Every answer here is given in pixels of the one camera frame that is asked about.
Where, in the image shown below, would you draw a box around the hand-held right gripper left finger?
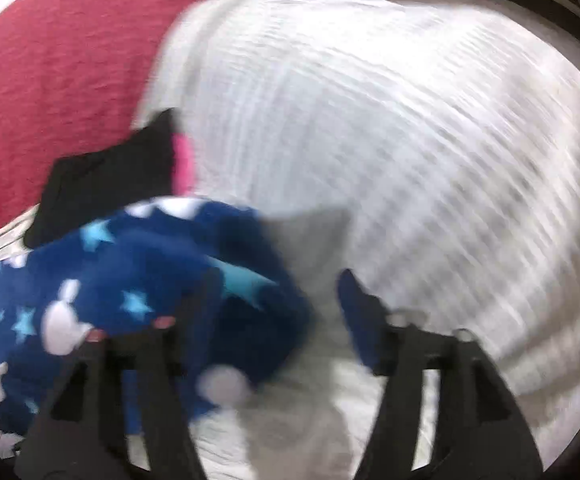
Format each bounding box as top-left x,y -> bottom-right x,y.
14,321 -> 208,480

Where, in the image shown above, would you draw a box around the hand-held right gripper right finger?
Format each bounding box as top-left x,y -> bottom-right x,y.
338,268 -> 544,480

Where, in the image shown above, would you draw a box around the blue star-print fleece pants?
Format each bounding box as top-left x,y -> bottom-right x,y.
0,197 -> 316,436

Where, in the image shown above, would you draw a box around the white grey patterned bedspread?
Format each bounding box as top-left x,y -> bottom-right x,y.
0,0 -> 580,480

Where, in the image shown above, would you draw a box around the black folded cloth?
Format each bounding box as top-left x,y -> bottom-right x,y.
24,107 -> 181,250

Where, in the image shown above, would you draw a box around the pink cloth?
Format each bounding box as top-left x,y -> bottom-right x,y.
172,132 -> 196,196

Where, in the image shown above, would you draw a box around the red textured cushion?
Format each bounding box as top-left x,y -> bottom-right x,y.
0,0 -> 221,248

